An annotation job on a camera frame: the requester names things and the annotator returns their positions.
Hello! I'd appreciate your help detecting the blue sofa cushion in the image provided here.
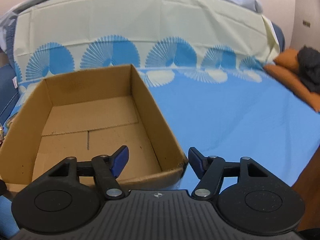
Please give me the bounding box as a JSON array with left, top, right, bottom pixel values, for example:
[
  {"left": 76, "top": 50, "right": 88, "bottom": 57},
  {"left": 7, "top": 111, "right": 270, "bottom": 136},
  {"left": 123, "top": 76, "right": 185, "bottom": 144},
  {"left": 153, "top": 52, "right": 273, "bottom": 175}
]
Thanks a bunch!
[{"left": 0, "top": 64, "right": 20, "bottom": 123}]

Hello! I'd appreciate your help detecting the blue sofa backrest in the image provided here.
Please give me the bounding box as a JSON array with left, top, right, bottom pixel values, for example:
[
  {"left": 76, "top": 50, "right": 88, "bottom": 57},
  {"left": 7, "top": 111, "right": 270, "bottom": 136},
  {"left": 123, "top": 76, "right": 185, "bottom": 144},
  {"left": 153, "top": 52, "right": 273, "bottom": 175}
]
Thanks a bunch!
[{"left": 271, "top": 22, "right": 287, "bottom": 53}]

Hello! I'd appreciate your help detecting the dark cloth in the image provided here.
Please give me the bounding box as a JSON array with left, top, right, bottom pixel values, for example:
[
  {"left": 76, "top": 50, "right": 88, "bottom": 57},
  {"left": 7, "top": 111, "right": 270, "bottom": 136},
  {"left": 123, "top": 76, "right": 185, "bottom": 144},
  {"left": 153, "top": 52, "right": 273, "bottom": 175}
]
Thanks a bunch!
[{"left": 296, "top": 45, "right": 320, "bottom": 94}]

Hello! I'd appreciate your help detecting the blue fan-print bed sheet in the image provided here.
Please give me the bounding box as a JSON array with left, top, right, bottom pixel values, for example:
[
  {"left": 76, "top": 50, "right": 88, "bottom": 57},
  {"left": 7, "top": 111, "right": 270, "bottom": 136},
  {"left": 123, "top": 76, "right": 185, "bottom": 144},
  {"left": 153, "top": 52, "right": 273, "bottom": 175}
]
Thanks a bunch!
[{"left": 0, "top": 0, "right": 320, "bottom": 238}]

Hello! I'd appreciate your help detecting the blue denim pillow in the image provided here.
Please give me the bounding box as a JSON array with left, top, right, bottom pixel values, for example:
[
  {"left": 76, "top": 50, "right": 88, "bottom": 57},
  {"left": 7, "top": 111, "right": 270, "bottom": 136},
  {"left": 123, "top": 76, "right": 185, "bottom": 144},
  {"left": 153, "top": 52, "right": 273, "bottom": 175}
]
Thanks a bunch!
[{"left": 0, "top": 12, "right": 18, "bottom": 64}]

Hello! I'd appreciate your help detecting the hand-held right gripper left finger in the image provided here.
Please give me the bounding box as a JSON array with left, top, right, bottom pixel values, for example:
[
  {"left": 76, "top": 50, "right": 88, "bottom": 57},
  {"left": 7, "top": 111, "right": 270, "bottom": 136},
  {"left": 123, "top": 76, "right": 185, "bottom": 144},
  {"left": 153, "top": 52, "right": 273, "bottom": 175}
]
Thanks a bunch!
[{"left": 32, "top": 145, "right": 130, "bottom": 201}]

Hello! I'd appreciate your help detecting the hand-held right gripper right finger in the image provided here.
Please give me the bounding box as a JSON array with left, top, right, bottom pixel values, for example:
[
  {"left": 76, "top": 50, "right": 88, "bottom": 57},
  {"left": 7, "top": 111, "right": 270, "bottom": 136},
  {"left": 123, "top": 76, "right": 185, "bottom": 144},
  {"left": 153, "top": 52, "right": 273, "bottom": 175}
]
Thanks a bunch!
[{"left": 188, "top": 147, "right": 291, "bottom": 201}]

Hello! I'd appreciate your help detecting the brown cardboard box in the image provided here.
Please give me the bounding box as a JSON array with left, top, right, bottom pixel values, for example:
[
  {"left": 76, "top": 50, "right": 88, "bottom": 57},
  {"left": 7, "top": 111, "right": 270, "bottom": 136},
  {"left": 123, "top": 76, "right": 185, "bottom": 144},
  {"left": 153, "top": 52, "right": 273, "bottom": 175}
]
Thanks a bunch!
[{"left": 0, "top": 64, "right": 188, "bottom": 190}]

